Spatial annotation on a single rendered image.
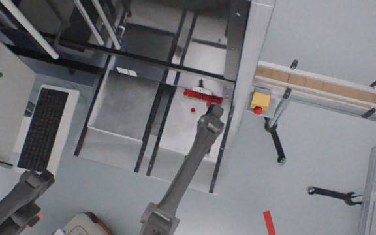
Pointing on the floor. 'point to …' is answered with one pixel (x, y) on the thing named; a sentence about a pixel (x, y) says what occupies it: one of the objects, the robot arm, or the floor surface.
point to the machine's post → (251, 51)
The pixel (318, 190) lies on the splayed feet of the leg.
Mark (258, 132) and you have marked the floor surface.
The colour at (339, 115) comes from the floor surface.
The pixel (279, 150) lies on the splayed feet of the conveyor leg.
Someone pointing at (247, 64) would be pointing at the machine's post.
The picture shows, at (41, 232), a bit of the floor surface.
